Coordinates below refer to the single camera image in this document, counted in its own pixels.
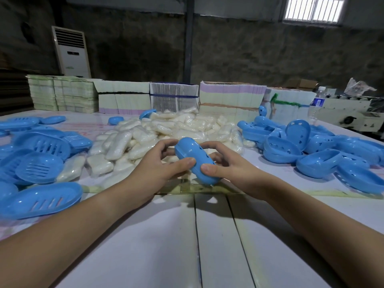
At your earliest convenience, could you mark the person's left hand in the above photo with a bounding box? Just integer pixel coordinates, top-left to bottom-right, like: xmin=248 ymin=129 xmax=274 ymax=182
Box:
xmin=126 ymin=138 xmax=197 ymax=204

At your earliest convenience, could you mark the person's right hand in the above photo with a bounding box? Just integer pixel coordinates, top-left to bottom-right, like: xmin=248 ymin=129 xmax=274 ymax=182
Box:
xmin=199 ymin=140 xmax=270 ymax=201

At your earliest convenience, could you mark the clear plastic bag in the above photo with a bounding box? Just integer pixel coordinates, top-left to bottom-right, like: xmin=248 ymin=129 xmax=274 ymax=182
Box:
xmin=159 ymin=180 xmax=240 ymax=195

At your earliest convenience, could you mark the pile of white soaps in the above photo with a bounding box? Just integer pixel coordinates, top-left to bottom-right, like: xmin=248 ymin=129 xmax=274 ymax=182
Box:
xmin=55 ymin=107 xmax=256 ymax=189

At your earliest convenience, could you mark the pile of blue plastic lids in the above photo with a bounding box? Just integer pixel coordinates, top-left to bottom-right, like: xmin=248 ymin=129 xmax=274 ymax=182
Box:
xmin=237 ymin=115 xmax=384 ymax=195

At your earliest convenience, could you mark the pile of blue slotted lids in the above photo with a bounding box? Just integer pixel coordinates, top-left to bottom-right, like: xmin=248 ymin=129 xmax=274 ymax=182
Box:
xmin=0 ymin=116 xmax=94 ymax=221

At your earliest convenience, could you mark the person's left forearm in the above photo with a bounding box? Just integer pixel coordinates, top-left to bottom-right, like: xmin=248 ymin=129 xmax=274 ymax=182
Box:
xmin=0 ymin=180 xmax=144 ymax=288

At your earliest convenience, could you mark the person's right forearm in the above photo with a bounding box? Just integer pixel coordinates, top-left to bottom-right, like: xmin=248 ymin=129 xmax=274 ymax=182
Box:
xmin=258 ymin=180 xmax=384 ymax=288

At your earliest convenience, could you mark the white carton stack, pink stripe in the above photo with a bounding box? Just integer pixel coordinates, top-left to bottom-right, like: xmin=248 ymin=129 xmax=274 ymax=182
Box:
xmin=199 ymin=80 xmax=268 ymax=117

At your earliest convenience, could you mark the row of stacked flat cartons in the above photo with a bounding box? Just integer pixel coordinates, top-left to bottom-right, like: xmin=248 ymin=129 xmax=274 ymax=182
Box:
xmin=93 ymin=80 xmax=152 ymax=115

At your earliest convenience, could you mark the silver sheet bundle, blue band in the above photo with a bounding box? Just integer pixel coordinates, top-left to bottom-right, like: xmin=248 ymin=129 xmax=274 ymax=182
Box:
xmin=149 ymin=82 xmax=200 ymax=113

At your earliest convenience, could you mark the white sheet stack, green mark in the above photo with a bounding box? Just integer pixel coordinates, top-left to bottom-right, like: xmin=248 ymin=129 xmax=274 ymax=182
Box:
xmin=262 ymin=88 xmax=317 ymax=123

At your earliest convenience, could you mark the clear water bottle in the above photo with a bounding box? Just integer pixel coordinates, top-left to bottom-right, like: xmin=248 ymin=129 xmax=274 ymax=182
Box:
xmin=307 ymin=86 xmax=327 ymax=125

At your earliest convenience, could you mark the brown cardboard box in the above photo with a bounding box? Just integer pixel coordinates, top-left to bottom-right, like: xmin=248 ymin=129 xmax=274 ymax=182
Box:
xmin=283 ymin=78 xmax=318 ymax=92

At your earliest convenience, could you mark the stack of greenish paper sheets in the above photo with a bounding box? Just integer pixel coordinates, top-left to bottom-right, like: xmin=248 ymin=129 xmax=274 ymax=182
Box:
xmin=26 ymin=74 xmax=100 ymax=114

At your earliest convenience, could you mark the white workshop machine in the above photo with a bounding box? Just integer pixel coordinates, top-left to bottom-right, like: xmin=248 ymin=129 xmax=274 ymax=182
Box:
xmin=315 ymin=94 xmax=384 ymax=134

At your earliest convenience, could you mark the dark metal pillar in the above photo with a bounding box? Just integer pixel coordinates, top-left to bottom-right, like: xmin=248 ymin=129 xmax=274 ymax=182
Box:
xmin=183 ymin=0 xmax=196 ymax=84

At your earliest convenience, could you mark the white standing air conditioner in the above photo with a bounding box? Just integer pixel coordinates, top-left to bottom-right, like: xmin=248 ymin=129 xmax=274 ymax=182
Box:
xmin=51 ymin=26 xmax=92 ymax=78

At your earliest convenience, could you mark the white plastic bag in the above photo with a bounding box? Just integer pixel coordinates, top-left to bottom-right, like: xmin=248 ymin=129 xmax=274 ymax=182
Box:
xmin=344 ymin=77 xmax=377 ymax=97

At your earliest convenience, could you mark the barred window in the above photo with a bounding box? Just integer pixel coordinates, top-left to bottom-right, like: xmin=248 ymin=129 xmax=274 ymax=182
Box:
xmin=282 ymin=0 xmax=348 ymax=25

